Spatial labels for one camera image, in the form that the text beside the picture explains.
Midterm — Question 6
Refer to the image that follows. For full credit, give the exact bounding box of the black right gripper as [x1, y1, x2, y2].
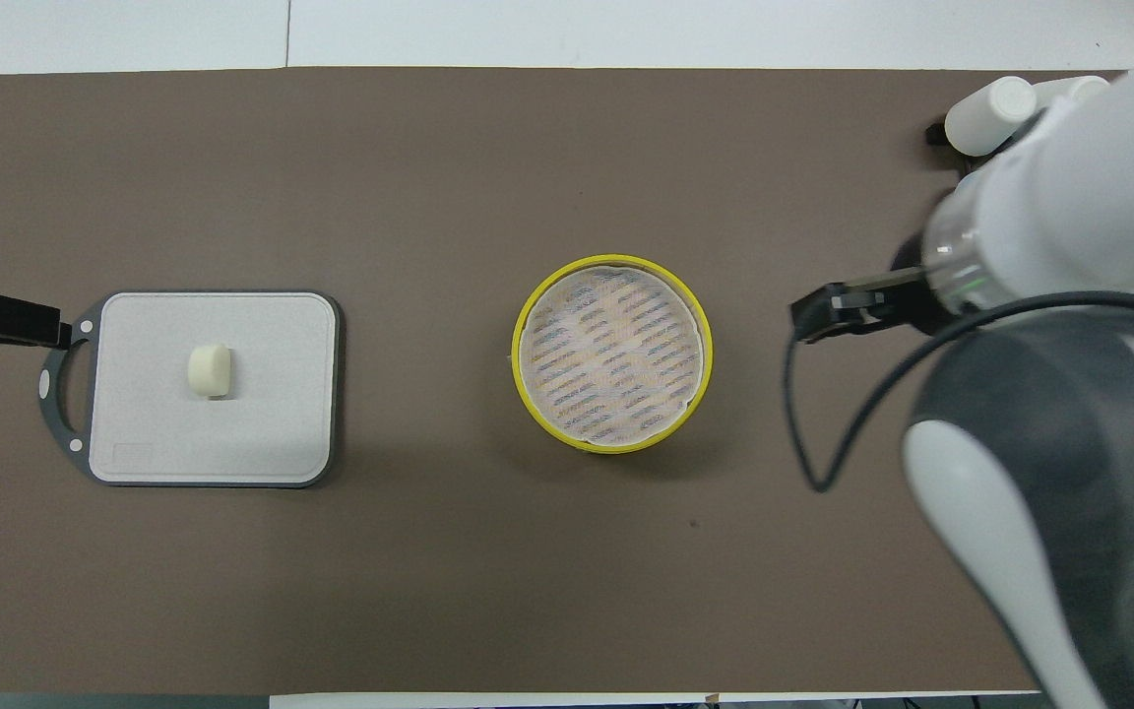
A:
[789, 231, 954, 346]

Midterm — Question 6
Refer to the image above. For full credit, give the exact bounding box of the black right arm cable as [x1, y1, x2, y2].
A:
[783, 290, 1134, 493]

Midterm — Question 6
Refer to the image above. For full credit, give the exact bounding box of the yellow bamboo steamer basket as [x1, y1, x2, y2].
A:
[511, 254, 715, 456]

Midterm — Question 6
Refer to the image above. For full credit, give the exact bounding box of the white steamed bun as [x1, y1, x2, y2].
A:
[187, 343, 235, 400]

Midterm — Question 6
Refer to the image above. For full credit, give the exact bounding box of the brown table mat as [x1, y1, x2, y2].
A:
[0, 67, 1131, 696]

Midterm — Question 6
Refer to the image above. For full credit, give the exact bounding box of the white plastic cup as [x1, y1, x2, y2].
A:
[945, 76, 1040, 158]

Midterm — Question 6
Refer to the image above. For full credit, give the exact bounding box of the grey cutting board dark rim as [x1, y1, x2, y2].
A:
[38, 290, 344, 489]

